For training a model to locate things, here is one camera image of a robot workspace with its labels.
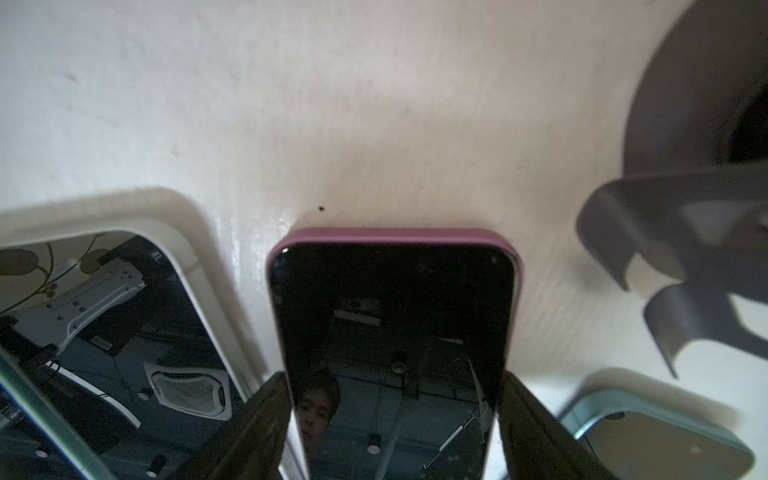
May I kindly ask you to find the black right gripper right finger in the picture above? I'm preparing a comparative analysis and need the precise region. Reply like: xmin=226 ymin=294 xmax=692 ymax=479
xmin=497 ymin=371 xmax=614 ymax=479

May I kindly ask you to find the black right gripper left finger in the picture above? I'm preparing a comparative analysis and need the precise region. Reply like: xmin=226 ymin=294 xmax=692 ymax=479
xmin=170 ymin=372 xmax=292 ymax=480

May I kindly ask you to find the silver-edged black phone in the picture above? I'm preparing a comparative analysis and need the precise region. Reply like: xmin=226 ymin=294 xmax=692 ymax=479
xmin=1 ymin=227 xmax=268 ymax=479

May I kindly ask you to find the dark phone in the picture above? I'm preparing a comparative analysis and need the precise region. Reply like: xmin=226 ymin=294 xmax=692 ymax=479
xmin=1 ymin=349 xmax=116 ymax=479

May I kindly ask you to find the front right purple phone stand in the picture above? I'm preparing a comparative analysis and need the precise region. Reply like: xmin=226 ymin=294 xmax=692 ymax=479
xmin=576 ymin=1 xmax=767 ymax=363

